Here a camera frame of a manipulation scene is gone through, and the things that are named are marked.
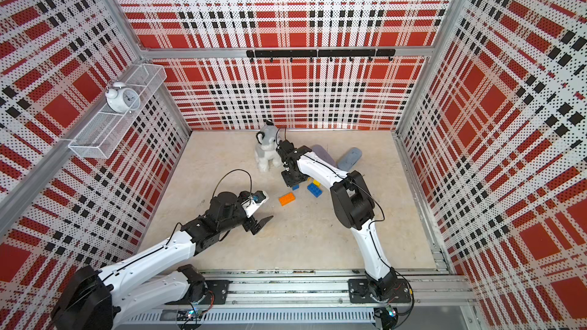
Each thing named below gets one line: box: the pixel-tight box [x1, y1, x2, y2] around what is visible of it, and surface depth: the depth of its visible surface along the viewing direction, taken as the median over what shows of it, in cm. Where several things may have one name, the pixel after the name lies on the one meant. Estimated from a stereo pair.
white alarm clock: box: [104, 79, 141, 114], surface depth 73 cm
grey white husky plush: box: [254, 119, 283, 173], surface depth 97 cm
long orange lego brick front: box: [278, 192, 296, 207], surface depth 97 cm
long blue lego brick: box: [306, 182, 323, 198], surface depth 100 cm
